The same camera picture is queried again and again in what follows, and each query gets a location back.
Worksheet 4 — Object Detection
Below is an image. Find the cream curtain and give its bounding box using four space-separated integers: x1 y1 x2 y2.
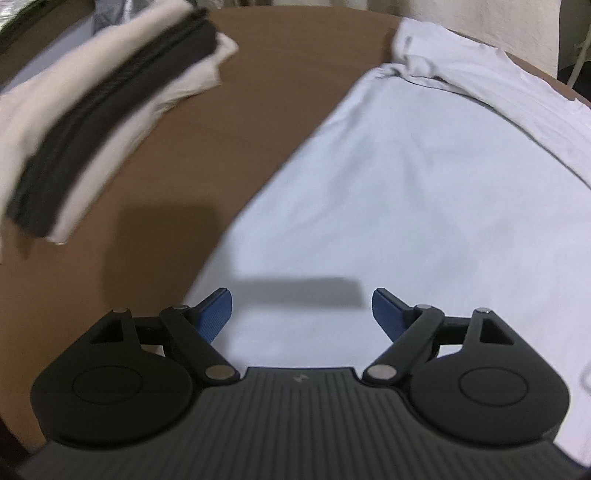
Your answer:
369 0 591 88

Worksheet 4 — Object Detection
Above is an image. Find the stack of folded clothes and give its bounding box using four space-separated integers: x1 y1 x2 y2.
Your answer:
4 8 219 241

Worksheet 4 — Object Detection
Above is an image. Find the cream folded garment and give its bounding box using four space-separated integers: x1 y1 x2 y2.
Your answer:
0 0 204 264
44 31 239 245

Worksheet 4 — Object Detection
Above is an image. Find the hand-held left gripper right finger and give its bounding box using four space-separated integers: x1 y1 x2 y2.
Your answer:
362 287 516 385

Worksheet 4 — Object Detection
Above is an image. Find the grey cloth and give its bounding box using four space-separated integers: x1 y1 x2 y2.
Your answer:
90 0 155 33

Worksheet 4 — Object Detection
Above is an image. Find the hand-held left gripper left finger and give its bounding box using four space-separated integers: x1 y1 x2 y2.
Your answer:
90 287 242 385

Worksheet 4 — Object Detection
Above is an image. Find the white t-shirt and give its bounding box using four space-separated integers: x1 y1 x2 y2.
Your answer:
182 17 591 464

